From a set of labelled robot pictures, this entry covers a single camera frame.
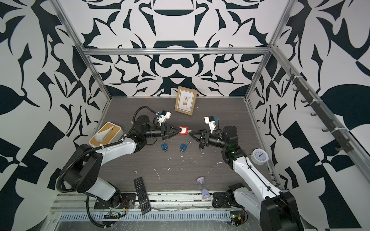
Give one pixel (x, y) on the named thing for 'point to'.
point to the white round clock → (259, 156)
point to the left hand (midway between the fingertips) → (182, 128)
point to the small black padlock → (201, 146)
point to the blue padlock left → (165, 146)
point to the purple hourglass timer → (204, 192)
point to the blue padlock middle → (184, 146)
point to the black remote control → (142, 195)
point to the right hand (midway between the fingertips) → (191, 136)
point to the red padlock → (184, 130)
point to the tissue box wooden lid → (105, 134)
